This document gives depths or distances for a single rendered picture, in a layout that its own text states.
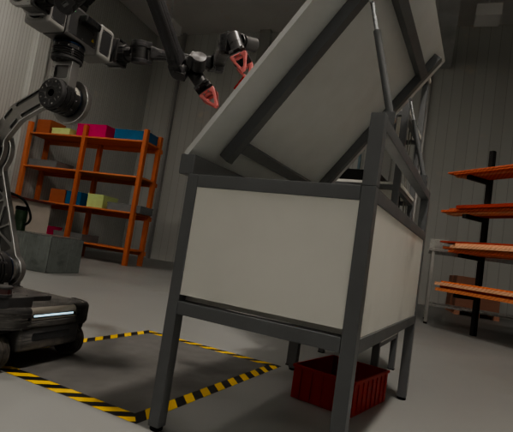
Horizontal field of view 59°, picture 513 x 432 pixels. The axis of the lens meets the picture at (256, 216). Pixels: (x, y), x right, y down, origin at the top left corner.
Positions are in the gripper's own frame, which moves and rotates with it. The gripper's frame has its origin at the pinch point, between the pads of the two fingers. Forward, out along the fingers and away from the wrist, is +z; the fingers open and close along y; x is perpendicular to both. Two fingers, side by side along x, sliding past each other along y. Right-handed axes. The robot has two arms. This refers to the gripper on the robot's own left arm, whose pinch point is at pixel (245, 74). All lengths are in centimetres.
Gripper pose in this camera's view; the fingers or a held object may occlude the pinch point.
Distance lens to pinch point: 185.7
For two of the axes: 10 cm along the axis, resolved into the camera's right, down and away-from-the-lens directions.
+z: 2.6, 9.0, -3.6
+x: -9.2, 3.4, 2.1
